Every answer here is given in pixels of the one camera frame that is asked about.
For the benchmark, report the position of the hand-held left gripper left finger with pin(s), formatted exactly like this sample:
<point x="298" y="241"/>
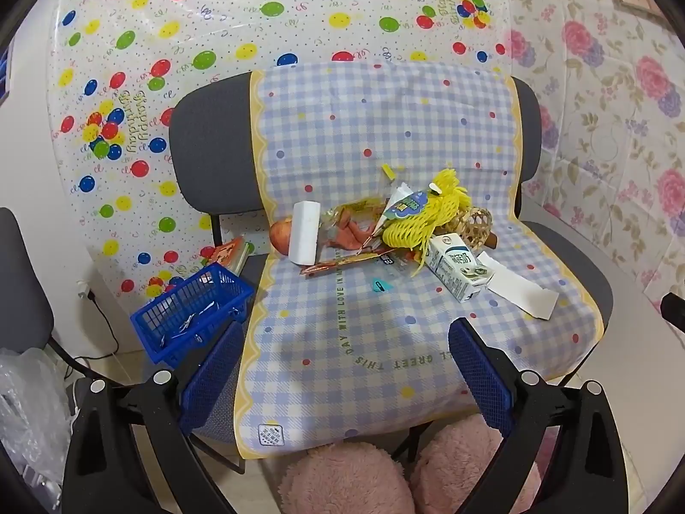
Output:
<point x="214" y="369"/>

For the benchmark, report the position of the white foam block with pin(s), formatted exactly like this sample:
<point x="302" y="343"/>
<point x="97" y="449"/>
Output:
<point x="304" y="230"/>

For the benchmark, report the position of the white triangular paper wrapper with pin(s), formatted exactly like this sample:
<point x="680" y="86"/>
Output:
<point x="398" y="195"/>

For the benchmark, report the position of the small teal sticker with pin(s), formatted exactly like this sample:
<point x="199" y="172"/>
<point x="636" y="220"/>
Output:
<point x="378" y="284"/>

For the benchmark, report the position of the blue checkered printed cloth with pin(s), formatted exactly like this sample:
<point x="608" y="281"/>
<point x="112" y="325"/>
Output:
<point x="342" y="160"/>

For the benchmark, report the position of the pink fuzzy slipper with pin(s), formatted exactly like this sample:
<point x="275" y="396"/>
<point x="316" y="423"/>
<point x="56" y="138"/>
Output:
<point x="455" y="466"/>
<point x="342" y="482"/>

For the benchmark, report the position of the woven bamboo ball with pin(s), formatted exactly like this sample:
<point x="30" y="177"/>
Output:
<point x="473" y="222"/>

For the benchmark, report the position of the red snack wrapper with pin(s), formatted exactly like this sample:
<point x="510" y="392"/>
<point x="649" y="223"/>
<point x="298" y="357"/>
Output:
<point x="342" y="263"/>

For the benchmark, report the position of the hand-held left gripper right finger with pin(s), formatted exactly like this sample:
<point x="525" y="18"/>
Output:
<point x="479" y="369"/>

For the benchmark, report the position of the white paper strip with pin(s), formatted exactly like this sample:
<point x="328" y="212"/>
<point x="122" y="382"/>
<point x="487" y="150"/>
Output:
<point x="519" y="286"/>

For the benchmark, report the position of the red apple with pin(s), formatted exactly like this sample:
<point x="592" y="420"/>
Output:
<point x="278" y="238"/>

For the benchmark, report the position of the orange book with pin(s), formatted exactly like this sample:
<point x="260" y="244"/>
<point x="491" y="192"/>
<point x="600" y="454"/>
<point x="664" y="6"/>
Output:
<point x="227" y="254"/>

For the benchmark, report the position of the dark grey side chair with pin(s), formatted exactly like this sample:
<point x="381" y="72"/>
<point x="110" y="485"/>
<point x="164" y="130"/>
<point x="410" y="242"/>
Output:
<point x="21" y="278"/>

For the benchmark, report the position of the white milk carton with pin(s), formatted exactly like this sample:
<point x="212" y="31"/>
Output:
<point x="452" y="267"/>

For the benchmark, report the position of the floral print plastic sheet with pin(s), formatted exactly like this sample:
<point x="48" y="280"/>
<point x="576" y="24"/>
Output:
<point x="588" y="118"/>

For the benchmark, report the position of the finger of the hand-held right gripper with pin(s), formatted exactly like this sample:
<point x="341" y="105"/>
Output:
<point x="675" y="310"/>

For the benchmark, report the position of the balloon print plastic sheet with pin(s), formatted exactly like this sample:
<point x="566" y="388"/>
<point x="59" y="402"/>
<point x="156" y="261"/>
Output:
<point x="214" y="10"/>

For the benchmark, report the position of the clear wrapper with yellow print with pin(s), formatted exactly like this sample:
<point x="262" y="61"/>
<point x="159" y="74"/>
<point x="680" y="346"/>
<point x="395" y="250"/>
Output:
<point x="342" y="214"/>

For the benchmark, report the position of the grey office chair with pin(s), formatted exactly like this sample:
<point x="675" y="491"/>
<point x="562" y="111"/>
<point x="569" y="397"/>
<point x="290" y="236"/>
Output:
<point x="214" y="134"/>

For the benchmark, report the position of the clear plastic bag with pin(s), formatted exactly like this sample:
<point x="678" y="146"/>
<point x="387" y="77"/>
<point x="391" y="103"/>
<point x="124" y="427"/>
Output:
<point x="32" y="412"/>

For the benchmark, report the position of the blue plastic basket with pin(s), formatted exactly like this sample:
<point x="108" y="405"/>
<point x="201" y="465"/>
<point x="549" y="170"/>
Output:
<point x="160" y="321"/>

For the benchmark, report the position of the yellow foam fruit net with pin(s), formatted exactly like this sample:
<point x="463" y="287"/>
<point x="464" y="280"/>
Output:
<point x="428" y="222"/>

